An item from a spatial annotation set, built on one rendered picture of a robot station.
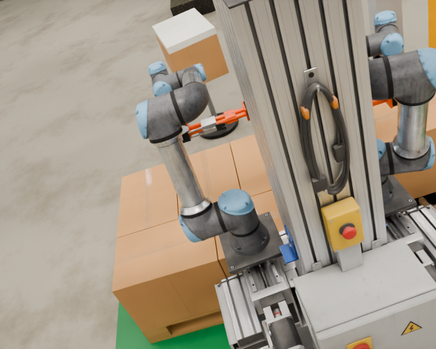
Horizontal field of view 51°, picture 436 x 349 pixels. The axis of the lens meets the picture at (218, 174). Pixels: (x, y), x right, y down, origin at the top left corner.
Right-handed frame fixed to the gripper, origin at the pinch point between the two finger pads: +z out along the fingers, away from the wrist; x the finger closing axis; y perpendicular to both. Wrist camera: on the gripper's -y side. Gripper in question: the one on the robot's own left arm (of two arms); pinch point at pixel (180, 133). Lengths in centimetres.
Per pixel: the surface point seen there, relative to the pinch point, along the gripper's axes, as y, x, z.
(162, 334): -55, -20, 117
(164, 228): -34, 16, 68
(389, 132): 91, -13, 27
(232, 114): 25.5, -0.4, -1.0
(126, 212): -59, 40, 68
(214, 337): -26, -28, 122
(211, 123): 15.4, -2.2, -1.1
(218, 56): 25, 163, 44
